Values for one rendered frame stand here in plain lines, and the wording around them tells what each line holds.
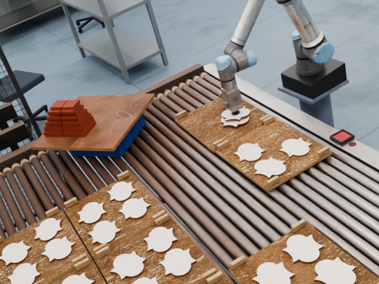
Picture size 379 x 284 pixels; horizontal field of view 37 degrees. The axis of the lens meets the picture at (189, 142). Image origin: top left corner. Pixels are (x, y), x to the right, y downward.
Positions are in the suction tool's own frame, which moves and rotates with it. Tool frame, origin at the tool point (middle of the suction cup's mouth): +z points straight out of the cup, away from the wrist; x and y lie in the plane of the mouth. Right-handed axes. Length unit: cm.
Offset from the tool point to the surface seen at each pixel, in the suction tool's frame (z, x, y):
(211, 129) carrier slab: 2.3, -14.2, -0.9
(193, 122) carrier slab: 2.3, -18.6, -13.9
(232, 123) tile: 0.6, -4.5, 4.6
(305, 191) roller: 4, -4, 67
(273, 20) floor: 96, 178, -296
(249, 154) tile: 1.4, -10.3, 32.7
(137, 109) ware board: -8, -41, -32
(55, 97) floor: 96, -69, -327
